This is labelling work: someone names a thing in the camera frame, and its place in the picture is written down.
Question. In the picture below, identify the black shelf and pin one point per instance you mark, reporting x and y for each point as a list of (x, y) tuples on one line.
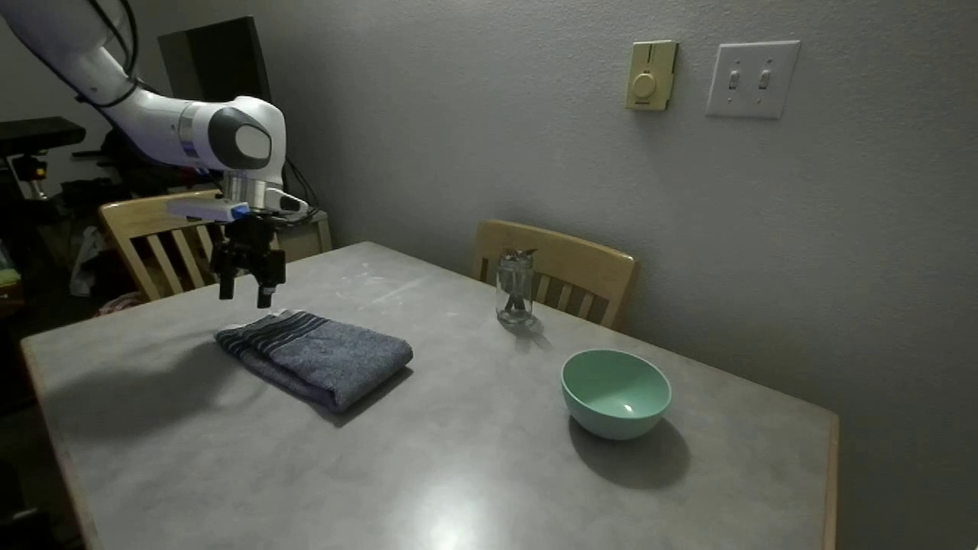
[(41, 133)]

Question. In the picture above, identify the white double switch plate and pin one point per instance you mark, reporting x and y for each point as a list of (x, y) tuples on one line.
[(748, 95)]

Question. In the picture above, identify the black monitor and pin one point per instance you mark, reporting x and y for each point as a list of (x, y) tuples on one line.
[(219, 62)]

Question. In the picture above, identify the wooden chair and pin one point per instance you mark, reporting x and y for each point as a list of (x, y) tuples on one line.
[(152, 214), (569, 259)]

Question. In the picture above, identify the blue striped towel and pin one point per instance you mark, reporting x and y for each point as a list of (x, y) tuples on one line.
[(326, 361)]

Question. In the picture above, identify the beige round thermostat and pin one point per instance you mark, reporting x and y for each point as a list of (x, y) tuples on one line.
[(649, 80)]

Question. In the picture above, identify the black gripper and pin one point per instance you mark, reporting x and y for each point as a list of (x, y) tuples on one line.
[(247, 245)]

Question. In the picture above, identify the green ceramic bowl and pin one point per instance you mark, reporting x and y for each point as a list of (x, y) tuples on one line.
[(612, 407)]

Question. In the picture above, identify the small beige cabinet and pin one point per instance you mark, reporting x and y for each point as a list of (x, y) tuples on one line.
[(308, 238)]

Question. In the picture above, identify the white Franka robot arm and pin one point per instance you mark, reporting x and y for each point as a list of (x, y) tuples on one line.
[(164, 125)]

